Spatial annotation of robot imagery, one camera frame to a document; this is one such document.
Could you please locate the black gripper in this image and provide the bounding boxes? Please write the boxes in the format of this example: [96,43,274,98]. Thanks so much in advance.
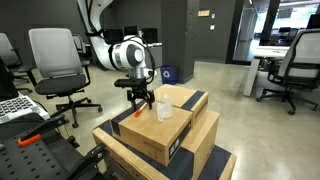
[126,85,156,111]

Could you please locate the beige wall sign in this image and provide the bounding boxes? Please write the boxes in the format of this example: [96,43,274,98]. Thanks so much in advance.
[197,9,211,18]

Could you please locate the grey mesh office chair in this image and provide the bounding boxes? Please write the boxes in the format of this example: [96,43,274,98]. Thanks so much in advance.
[27,27,104,129]
[0,32,34,94]
[71,33,98,68]

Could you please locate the small cardboard box dark tape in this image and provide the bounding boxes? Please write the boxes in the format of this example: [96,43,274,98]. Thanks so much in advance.
[151,83,209,129]

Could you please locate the orange capped white marker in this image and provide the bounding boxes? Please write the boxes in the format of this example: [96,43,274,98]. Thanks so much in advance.
[133,102,148,118]

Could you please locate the flat cardboard box dark tape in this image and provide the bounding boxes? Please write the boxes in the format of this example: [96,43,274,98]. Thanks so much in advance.
[196,143,238,180]

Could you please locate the grey white office desk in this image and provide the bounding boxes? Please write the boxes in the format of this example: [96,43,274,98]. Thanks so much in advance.
[146,41,164,71]

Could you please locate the silver laptop black keys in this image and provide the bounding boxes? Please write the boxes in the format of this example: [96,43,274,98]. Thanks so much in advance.
[0,56,51,125]

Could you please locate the black clamp orange handle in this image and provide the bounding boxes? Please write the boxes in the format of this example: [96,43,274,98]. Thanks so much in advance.
[16,113,68,148]
[64,143,111,180]

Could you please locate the white mesh black frame chair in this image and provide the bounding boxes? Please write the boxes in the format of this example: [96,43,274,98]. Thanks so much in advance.
[255,28,320,116]

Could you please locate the large cardboard box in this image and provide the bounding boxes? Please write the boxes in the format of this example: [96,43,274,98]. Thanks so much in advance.
[91,109,221,180]

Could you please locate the blue recycling bin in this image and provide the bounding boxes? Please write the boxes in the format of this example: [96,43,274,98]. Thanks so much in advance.
[160,64,179,86]

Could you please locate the long white office desk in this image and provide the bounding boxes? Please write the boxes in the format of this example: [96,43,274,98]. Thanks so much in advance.
[243,45,291,98]

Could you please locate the black office chair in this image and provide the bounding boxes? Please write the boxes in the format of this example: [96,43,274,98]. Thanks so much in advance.
[278,26,299,43]

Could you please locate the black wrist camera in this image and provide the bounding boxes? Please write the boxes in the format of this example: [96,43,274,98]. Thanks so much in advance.
[113,77,148,89]

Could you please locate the small cardboard box printed label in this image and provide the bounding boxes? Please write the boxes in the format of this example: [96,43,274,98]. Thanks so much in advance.
[110,97,194,168]

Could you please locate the clear plastic measuring cup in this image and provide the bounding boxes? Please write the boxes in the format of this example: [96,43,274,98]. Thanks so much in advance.
[154,93,175,122]

